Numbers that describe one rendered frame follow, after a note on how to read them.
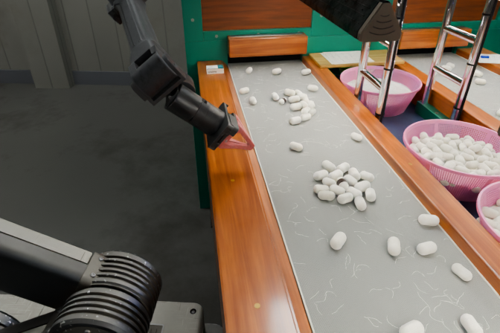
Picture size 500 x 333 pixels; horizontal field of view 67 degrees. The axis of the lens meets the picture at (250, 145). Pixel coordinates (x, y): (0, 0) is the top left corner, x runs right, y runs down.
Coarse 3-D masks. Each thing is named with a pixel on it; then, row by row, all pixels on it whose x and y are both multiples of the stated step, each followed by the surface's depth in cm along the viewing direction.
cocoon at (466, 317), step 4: (464, 316) 53; (468, 316) 52; (460, 320) 53; (464, 320) 52; (468, 320) 52; (472, 320) 52; (464, 324) 52; (468, 324) 52; (472, 324) 51; (476, 324) 51; (464, 328) 52; (468, 328) 51; (472, 328) 51; (476, 328) 51; (480, 328) 51; (468, 332) 51; (472, 332) 51; (476, 332) 51; (480, 332) 50
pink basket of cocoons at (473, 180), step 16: (416, 128) 100; (432, 128) 102; (448, 128) 102; (464, 128) 100; (480, 128) 98; (496, 144) 95; (448, 176) 83; (464, 176) 81; (480, 176) 79; (496, 176) 79; (464, 192) 84
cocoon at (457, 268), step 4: (456, 264) 60; (460, 264) 60; (452, 268) 60; (456, 268) 60; (460, 268) 60; (464, 268) 60; (456, 272) 60; (460, 272) 60; (464, 272) 59; (468, 272) 59; (460, 276) 60; (464, 276) 59; (468, 276) 59; (464, 280) 59; (468, 280) 59
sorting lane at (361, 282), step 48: (240, 96) 122; (288, 96) 122; (288, 144) 96; (336, 144) 96; (288, 192) 79; (384, 192) 79; (288, 240) 67; (384, 240) 67; (432, 240) 67; (336, 288) 58; (384, 288) 58; (432, 288) 58; (480, 288) 58
